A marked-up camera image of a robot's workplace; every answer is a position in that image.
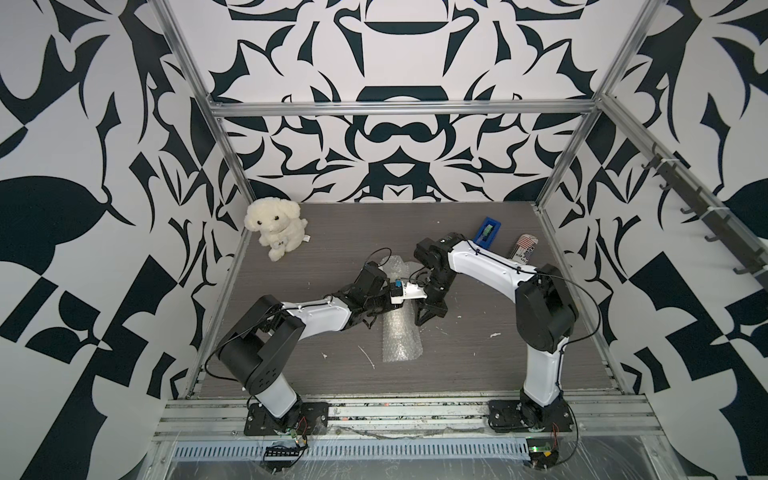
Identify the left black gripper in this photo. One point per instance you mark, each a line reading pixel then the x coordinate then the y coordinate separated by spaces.
pixel 390 306

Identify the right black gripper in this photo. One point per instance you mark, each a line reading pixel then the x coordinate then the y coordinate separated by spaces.
pixel 427 309

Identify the clear bubble wrap sheet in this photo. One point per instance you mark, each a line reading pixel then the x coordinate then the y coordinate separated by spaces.
pixel 401 340

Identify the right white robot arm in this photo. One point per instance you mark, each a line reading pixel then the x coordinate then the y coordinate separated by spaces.
pixel 545 310

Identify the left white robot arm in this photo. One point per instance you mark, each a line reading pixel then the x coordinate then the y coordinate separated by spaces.
pixel 257 349

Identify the blue tape dispenser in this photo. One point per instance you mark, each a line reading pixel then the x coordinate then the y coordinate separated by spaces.
pixel 487 233

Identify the flag print soda can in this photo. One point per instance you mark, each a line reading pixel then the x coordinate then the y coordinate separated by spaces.
pixel 523 249

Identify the white plush toy dog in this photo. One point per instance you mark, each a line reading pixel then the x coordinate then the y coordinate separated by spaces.
pixel 279 225

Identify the left electronics board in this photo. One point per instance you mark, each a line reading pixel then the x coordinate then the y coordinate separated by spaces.
pixel 282 456

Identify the electronics board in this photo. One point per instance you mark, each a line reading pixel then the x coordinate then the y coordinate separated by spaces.
pixel 282 456
pixel 543 454

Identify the right electronics board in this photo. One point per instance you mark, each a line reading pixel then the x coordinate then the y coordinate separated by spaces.
pixel 543 454

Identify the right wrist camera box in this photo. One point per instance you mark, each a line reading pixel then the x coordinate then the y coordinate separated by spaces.
pixel 408 291

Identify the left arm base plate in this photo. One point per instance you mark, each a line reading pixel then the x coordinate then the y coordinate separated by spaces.
pixel 304 418

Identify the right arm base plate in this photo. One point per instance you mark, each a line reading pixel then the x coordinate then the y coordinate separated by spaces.
pixel 509 416

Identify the white slotted cable duct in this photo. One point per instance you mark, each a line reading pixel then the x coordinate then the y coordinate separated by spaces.
pixel 515 449

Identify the aluminium frame crossbar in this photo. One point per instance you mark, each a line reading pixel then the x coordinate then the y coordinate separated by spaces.
pixel 412 107

